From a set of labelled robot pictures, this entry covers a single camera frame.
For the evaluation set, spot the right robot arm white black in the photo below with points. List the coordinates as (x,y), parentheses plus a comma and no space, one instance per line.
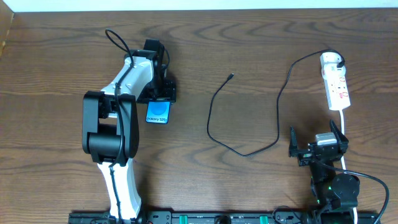
(336,194)

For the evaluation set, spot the blue screen Galaxy smartphone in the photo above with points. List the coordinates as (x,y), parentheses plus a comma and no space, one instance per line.
(158,112)

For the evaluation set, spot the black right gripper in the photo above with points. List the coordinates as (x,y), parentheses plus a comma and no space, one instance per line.
(315,152)

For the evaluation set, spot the white power strip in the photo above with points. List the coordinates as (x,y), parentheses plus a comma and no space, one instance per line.
(337,93)

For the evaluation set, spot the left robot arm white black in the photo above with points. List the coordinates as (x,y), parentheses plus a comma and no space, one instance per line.
(110,125)

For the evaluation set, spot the white USB charger plug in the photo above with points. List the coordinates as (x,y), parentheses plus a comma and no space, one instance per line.
(331,61)

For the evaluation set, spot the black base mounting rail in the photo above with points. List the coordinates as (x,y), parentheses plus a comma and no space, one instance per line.
(167,217)

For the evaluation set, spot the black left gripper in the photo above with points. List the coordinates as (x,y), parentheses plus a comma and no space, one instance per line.
(162,95)

